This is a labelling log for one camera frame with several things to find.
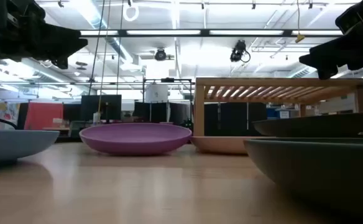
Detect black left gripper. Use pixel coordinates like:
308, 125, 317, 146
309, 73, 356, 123
0, 0, 88, 70

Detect dark grey plate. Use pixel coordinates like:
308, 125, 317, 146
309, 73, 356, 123
252, 111, 363, 138
243, 138, 363, 218

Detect blue plate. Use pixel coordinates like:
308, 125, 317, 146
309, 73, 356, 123
0, 129, 60, 166

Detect purple plate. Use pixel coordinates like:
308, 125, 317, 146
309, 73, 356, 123
78, 122, 192, 156

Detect peach plate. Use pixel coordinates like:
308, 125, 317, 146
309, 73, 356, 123
190, 136, 275, 156

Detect wooden slatted shelf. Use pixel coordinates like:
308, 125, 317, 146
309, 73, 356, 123
193, 77, 363, 138

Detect red partition panel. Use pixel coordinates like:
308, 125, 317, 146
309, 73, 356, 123
24, 101, 64, 131

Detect blue storage bin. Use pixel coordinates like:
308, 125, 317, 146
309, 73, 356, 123
267, 107, 291, 119

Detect colourful poster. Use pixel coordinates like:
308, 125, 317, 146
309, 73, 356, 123
0, 101, 21, 130

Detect round black ceiling fixture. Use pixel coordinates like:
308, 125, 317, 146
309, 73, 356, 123
154, 48, 167, 62

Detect white cylinder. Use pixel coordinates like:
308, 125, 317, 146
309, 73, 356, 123
144, 83, 169, 103

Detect black partition panels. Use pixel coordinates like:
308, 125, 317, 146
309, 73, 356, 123
203, 102, 268, 137

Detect white ring light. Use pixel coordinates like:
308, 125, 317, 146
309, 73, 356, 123
122, 1, 140, 22

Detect black overhead camera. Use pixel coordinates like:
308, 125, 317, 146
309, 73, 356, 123
230, 39, 251, 63

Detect black arm base cable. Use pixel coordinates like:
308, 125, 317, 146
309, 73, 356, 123
0, 114, 18, 130

